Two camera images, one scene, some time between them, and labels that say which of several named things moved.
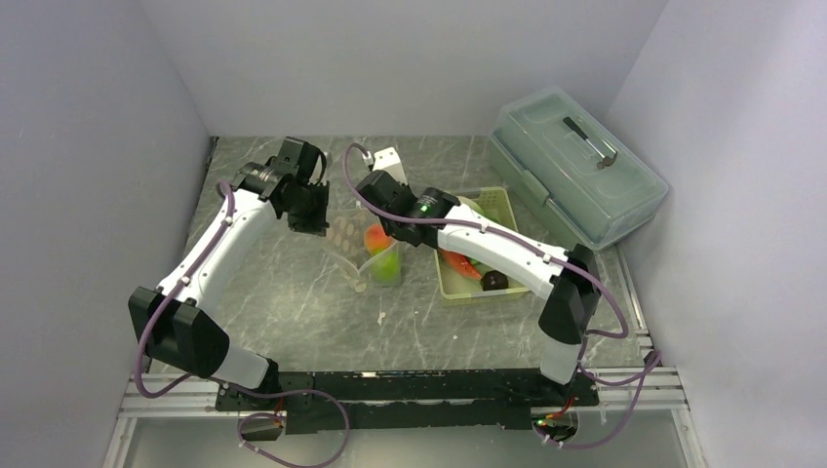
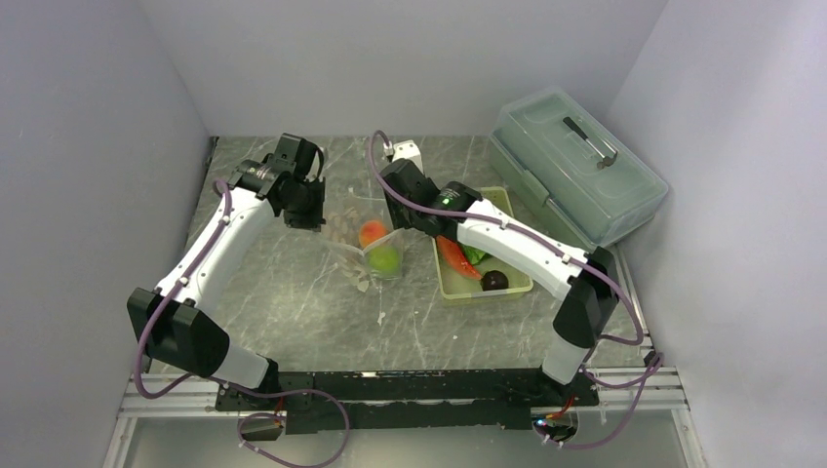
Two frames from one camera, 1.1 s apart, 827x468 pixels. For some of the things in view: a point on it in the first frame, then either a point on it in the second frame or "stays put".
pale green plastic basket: x=497 y=206 → x=455 y=257
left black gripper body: x=309 y=214 stays put
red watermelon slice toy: x=461 y=264 stays put
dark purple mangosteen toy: x=493 y=280 stays put
